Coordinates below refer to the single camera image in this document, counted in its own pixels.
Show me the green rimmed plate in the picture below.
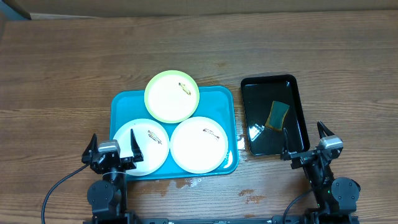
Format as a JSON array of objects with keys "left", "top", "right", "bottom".
[{"left": 144, "top": 70, "right": 200, "bottom": 123}]

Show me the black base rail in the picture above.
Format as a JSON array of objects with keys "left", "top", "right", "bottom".
[{"left": 133, "top": 215, "right": 308, "bottom": 224}]

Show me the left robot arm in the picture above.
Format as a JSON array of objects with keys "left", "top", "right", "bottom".
[{"left": 81, "top": 131, "right": 144, "bottom": 224}]

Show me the green yellow sponge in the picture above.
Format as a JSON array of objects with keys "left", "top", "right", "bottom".
[{"left": 265, "top": 101, "right": 290, "bottom": 131}]

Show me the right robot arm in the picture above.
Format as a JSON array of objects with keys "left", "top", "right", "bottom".
[{"left": 280, "top": 121, "right": 361, "bottom": 223}]

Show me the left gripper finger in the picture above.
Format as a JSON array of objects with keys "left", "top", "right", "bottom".
[
  {"left": 81, "top": 134, "right": 98, "bottom": 164},
  {"left": 131, "top": 129, "right": 144, "bottom": 162}
]

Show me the black rectangular tray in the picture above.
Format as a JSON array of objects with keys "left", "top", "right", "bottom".
[{"left": 241, "top": 75, "right": 310, "bottom": 156}]

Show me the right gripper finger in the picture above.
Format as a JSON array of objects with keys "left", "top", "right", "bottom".
[
  {"left": 280, "top": 128, "right": 292, "bottom": 161},
  {"left": 317, "top": 121, "right": 334, "bottom": 139}
]

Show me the teal plastic tray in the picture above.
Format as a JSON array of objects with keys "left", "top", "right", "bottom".
[{"left": 109, "top": 86, "right": 239, "bottom": 182}]

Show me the white plate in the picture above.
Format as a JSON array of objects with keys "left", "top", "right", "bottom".
[
  {"left": 170, "top": 116, "right": 229, "bottom": 174},
  {"left": 113, "top": 118, "right": 170, "bottom": 177}
]

